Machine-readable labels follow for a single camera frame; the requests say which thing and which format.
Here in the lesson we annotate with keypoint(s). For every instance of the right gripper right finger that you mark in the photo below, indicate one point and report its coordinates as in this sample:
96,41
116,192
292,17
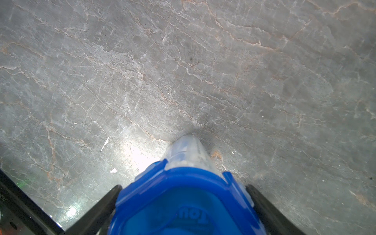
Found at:
274,221

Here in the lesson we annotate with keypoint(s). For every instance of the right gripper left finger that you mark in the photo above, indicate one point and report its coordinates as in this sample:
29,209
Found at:
97,220

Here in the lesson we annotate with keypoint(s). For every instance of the blue-lid clear container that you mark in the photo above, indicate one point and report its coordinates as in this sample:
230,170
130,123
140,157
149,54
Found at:
185,194

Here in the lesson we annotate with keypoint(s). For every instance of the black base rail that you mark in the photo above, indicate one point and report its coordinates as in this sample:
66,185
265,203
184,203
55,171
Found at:
20,215

